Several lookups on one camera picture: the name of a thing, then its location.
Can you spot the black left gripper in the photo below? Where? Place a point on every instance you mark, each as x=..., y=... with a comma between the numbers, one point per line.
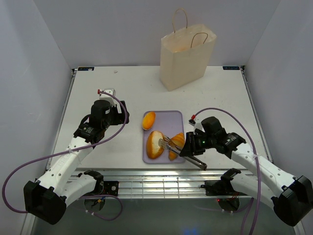
x=120, y=117

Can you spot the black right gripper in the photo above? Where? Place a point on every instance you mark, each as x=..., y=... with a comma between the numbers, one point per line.
x=190, y=148

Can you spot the metal kitchen tongs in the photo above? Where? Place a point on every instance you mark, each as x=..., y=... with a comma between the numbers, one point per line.
x=166, y=143

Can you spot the oval white-topped fake bread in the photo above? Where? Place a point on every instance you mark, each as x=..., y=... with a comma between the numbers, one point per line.
x=153, y=149

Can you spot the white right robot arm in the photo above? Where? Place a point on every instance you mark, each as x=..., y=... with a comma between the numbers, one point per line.
x=291, y=198

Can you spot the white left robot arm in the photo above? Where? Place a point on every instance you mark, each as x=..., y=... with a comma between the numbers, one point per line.
x=48, y=197

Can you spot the fake croissant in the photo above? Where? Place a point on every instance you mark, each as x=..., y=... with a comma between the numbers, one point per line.
x=178, y=141

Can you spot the white paper bag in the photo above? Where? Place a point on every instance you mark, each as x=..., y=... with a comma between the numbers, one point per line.
x=185, y=54

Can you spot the small round orange bun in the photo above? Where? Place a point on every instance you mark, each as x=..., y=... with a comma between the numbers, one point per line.
x=148, y=120

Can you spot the lilac plastic tray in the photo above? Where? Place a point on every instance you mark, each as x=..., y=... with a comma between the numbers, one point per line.
x=169, y=123

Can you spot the left blue table label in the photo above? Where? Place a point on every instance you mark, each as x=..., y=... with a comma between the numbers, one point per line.
x=85, y=69

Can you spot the blue table label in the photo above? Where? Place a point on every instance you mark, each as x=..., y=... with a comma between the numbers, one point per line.
x=85, y=69
x=229, y=68

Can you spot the right blue table label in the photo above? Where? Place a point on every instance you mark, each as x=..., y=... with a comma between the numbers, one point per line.
x=229, y=68

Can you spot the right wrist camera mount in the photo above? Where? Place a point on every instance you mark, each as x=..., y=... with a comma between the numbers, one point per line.
x=196, y=123

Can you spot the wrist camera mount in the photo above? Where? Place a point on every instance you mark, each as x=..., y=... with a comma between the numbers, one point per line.
x=106, y=95
x=196, y=123

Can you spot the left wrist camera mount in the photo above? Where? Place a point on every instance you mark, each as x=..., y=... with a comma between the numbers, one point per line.
x=106, y=95

